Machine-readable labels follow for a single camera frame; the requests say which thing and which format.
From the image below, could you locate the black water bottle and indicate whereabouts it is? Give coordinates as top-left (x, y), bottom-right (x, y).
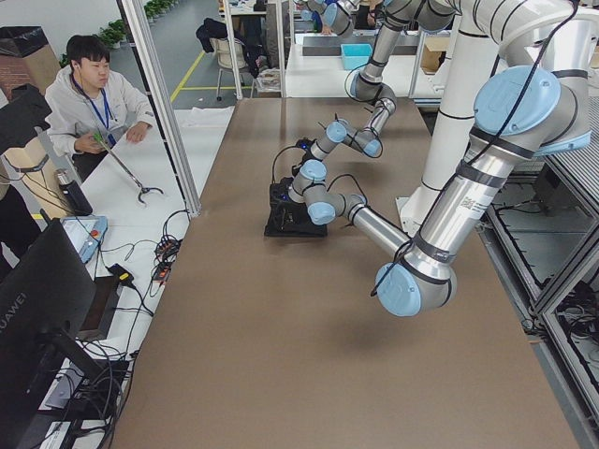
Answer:
top-left (55, 168), bottom-right (93, 216)

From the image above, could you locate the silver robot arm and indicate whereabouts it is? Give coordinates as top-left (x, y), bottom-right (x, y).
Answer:
top-left (265, 1), bottom-right (598, 316)
top-left (302, 1), bottom-right (456, 162)

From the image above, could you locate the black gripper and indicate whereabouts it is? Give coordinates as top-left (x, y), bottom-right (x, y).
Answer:
top-left (269, 183), bottom-right (303, 225)
top-left (291, 138), bottom-right (316, 176)

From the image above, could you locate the metal grabber tool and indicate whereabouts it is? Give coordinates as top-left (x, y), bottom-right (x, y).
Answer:
top-left (93, 133), bottom-right (164, 205)

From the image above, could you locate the blue teach pendant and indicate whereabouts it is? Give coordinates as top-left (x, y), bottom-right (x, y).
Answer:
top-left (60, 215), bottom-right (108, 263)

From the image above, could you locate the aluminium cage frame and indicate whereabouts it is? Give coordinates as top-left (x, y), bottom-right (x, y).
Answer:
top-left (116, 0), bottom-right (201, 218)

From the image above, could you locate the seated person in white hoodie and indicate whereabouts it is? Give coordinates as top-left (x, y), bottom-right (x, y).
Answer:
top-left (45, 35), bottom-right (156, 180)

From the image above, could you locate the blue plastic bin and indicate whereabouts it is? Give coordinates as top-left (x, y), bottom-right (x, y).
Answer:
top-left (341, 43), bottom-right (373, 71)

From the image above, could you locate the black computer monitor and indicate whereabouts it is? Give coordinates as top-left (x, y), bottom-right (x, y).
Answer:
top-left (1, 219), bottom-right (102, 448)

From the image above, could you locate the black t-shirt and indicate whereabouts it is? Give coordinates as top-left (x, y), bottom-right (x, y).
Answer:
top-left (264, 177), bottom-right (328, 238)

